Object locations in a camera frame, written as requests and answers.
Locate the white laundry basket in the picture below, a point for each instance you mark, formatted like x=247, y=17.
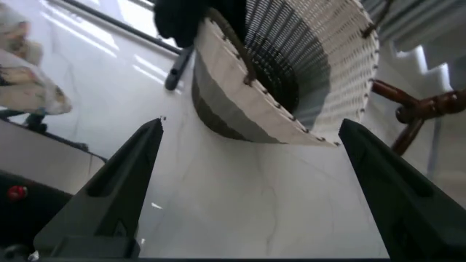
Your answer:
x=225, y=83

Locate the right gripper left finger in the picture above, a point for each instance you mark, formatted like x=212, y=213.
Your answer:
x=105, y=207

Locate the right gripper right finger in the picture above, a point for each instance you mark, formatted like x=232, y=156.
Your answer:
x=407, y=218

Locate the black garment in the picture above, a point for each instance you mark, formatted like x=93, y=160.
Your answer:
x=178, y=22

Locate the cream printed garment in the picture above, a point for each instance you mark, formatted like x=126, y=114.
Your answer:
x=29, y=87

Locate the brown wooden stand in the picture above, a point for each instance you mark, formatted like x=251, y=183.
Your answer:
x=437, y=103

